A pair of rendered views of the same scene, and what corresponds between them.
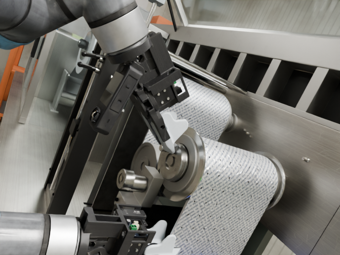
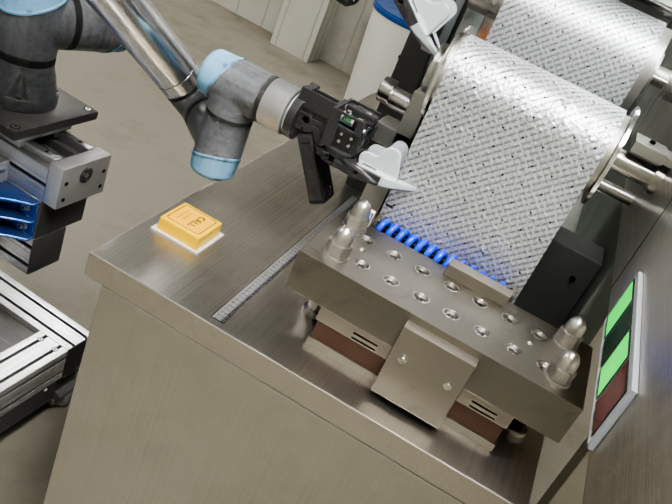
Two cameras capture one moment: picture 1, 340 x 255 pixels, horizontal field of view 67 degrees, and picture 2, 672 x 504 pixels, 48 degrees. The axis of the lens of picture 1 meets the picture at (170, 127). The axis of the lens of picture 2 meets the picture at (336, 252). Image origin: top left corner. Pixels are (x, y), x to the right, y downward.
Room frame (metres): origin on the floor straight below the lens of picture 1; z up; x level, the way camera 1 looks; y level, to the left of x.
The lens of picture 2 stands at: (-0.32, -0.78, 1.52)
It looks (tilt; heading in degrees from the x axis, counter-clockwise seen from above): 29 degrees down; 44
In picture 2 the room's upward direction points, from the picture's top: 24 degrees clockwise
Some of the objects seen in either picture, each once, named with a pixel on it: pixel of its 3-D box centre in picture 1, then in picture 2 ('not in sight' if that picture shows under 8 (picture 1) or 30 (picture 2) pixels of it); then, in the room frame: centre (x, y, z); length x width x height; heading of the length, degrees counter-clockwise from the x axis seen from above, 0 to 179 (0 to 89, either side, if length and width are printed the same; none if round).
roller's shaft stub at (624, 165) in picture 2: not in sight; (635, 169); (0.65, -0.29, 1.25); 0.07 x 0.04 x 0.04; 124
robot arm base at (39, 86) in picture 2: not in sight; (20, 71); (0.13, 0.64, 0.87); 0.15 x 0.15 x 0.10
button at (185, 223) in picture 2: not in sight; (190, 225); (0.23, 0.06, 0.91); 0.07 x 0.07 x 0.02; 34
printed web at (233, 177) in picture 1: (178, 177); (510, 147); (0.67, -0.08, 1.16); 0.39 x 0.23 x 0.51; 34
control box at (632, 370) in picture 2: not in sight; (618, 349); (0.35, -0.53, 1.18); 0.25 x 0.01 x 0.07; 34
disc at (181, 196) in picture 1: (179, 162); (446, 73); (0.49, -0.05, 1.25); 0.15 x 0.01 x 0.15; 34
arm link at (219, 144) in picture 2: not in sight; (217, 137); (0.30, 0.16, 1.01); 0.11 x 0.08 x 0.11; 80
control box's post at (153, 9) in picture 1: (144, 30); not in sight; (0.97, 0.23, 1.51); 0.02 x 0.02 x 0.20
